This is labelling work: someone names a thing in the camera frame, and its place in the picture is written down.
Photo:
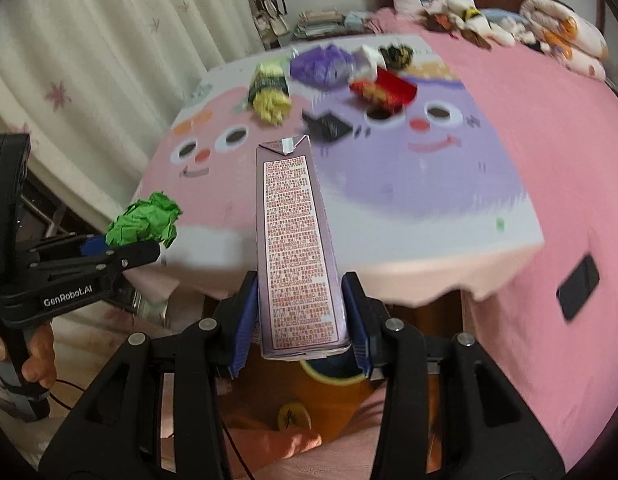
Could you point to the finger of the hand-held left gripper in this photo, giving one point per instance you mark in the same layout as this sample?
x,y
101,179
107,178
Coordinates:
x,y
134,255
93,246

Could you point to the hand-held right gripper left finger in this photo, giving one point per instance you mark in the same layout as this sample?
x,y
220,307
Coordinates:
x,y
244,320

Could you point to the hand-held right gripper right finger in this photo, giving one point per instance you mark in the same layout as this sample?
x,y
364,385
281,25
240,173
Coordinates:
x,y
356,320

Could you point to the green paper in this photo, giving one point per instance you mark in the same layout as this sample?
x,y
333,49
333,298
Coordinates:
x,y
144,220

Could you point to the orange bin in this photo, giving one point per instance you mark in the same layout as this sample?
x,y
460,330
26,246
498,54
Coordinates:
x,y
269,395

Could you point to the purple milk carton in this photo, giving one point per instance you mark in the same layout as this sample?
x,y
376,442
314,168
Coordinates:
x,y
299,250

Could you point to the purple plastic bag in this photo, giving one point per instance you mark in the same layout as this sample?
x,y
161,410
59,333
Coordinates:
x,y
321,66

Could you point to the person's left hand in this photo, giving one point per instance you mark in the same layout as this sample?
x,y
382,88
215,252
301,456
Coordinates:
x,y
39,355

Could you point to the person's pink clothing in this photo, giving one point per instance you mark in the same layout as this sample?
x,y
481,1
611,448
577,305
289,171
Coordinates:
x,y
314,457

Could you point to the white floral curtain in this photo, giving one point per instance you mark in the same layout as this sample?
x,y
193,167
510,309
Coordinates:
x,y
114,60

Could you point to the black packet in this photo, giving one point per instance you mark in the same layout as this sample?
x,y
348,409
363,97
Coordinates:
x,y
329,126

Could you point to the yellow green snack packet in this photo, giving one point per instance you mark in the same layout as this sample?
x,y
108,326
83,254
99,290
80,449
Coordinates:
x,y
273,106

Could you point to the black phone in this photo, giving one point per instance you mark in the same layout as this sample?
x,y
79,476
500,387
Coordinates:
x,y
579,287

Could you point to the red snack box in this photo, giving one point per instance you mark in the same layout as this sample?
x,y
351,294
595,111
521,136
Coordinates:
x,y
386,90

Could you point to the light green packet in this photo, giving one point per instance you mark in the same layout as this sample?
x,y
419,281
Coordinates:
x,y
271,67

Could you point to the pink bed sheet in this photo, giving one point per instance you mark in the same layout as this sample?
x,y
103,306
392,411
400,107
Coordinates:
x,y
554,185

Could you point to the black yellow wrapper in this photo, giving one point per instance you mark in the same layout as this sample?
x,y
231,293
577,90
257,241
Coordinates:
x,y
396,56

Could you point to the hanging bags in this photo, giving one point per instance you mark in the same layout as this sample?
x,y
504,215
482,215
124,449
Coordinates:
x,y
266,5

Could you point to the stack of books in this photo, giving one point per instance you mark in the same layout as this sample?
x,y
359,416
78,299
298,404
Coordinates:
x,y
319,22

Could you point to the light blue tissue pack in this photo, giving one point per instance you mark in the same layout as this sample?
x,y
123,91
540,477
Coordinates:
x,y
358,21

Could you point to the brown feathered toy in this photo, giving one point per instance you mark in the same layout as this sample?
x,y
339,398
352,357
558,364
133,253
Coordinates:
x,y
441,22

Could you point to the white blue plush toy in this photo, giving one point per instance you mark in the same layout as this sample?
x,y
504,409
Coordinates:
x,y
509,27

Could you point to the folded printed quilt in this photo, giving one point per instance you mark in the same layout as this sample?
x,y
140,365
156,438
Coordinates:
x,y
564,35

